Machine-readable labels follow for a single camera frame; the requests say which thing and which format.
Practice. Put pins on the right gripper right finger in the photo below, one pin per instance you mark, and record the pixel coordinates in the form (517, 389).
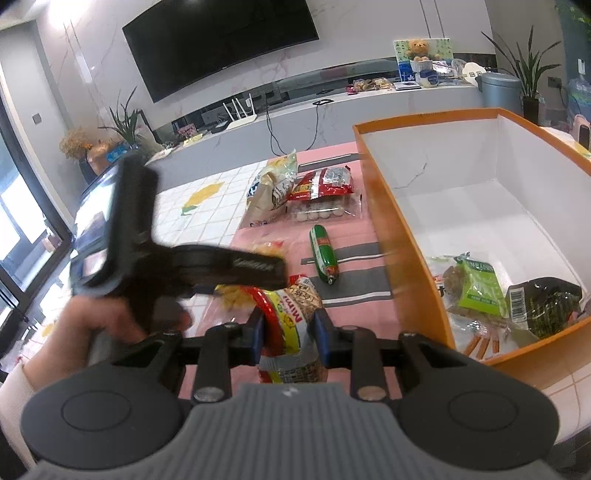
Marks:
(452, 407)

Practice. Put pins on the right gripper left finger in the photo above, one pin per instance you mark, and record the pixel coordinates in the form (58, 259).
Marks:
(131, 401)

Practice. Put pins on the white spicy strips packet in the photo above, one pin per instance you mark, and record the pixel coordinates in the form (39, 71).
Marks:
(479, 339)

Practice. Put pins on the green pickled vegetable packet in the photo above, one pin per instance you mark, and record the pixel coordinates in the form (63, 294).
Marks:
(472, 290)

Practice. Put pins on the dark seaweed snack packet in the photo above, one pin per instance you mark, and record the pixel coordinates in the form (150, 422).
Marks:
(544, 306)

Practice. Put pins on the yellow cracker clear bag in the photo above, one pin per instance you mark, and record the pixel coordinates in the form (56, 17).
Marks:
(238, 297)

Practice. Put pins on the red yellow noodle snack bag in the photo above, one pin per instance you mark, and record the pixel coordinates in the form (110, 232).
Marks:
(289, 353)

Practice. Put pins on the green sausage stick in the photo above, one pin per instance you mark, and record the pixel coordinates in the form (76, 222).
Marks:
(324, 255)

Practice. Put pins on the left hand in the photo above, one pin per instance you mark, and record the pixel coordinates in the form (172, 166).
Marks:
(67, 349)

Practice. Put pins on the lemon print white tablecloth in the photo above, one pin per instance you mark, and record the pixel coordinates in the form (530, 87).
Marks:
(210, 208)

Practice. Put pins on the bronze round vase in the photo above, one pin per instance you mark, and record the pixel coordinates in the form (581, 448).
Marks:
(97, 157)

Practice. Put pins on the left potted grass plant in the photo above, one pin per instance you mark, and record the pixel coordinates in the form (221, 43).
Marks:
(124, 121)

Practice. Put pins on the blue white chip bag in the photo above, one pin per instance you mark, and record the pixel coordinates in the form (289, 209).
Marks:
(267, 197)

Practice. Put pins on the white wifi router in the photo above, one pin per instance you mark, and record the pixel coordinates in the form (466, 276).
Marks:
(240, 112)

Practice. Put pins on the orange cardboard box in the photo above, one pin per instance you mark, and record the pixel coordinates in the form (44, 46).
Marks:
(482, 181)

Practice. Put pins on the red snack packet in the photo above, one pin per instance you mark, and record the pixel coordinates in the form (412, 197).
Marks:
(324, 194)

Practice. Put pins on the grey low tv cabinet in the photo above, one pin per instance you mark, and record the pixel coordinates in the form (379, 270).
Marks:
(303, 125)

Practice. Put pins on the grey round trash bin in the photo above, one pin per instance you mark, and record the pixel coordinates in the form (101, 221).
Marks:
(501, 90)

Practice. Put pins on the blue water jug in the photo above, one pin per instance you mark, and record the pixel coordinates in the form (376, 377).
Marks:
(579, 94)

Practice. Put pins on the potted green leaf plant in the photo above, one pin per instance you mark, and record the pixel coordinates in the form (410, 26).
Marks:
(528, 67)

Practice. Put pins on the teddy bear calendar stand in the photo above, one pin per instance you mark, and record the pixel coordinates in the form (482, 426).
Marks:
(426, 61)

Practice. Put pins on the black wall television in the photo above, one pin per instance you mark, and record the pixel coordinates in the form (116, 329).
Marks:
(176, 43)

